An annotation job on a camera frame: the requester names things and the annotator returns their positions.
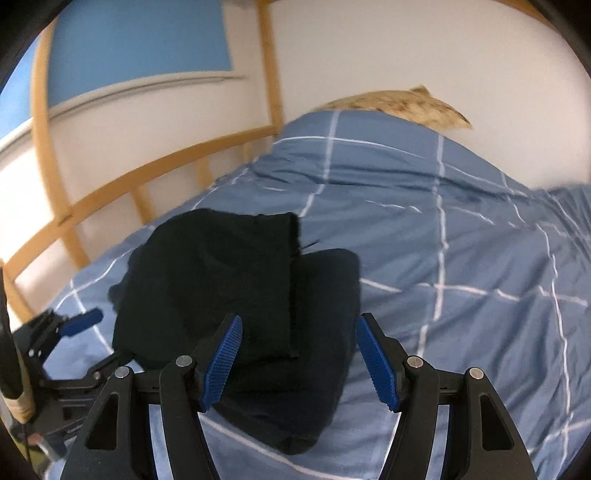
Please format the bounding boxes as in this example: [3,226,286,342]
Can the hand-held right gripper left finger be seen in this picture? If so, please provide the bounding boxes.
[65,313,245,480]

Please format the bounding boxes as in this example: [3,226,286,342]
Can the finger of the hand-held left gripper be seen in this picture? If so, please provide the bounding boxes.
[14,307,104,370]
[39,350,140,393]

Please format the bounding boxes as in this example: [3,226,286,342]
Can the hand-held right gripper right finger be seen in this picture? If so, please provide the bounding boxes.
[355,312,539,480]

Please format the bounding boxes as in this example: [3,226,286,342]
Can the black pants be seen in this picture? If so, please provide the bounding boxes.
[110,209,362,456]

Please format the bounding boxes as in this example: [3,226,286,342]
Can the black pole with tan band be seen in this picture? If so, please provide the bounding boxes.
[0,267,38,424]

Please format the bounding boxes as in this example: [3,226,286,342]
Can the blue checked blanket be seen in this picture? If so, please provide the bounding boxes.
[44,111,591,480]

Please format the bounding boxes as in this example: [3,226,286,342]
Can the tan patterned pillow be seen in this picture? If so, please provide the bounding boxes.
[311,84,472,131]

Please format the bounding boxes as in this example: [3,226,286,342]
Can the wooden bed frame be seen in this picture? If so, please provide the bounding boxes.
[0,0,285,326]

